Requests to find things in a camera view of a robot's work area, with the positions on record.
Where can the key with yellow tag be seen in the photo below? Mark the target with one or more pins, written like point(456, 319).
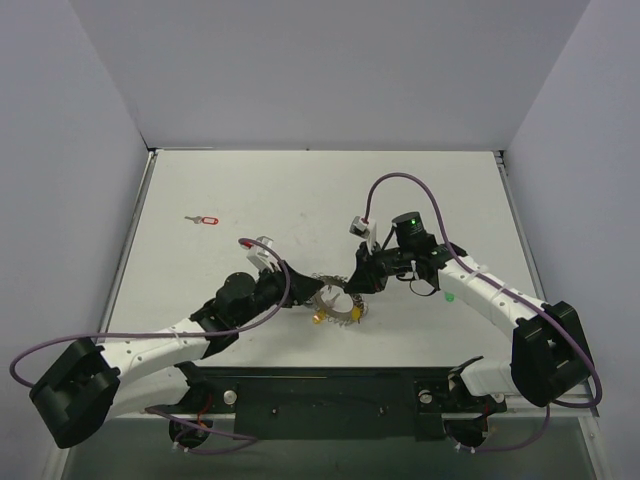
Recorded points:
point(356, 314)

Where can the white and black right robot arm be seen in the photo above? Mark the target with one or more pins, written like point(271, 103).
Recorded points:
point(549, 354)

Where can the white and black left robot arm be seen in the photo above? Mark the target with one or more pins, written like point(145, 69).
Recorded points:
point(86, 383)

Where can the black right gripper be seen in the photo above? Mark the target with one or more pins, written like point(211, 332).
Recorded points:
point(370, 266)

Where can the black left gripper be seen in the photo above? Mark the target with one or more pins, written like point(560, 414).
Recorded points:
point(288, 288)

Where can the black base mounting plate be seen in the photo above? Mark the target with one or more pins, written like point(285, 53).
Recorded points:
point(335, 403)

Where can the key with red tag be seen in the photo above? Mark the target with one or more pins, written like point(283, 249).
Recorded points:
point(204, 220)

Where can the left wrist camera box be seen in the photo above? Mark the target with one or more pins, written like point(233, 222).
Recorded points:
point(258, 255)

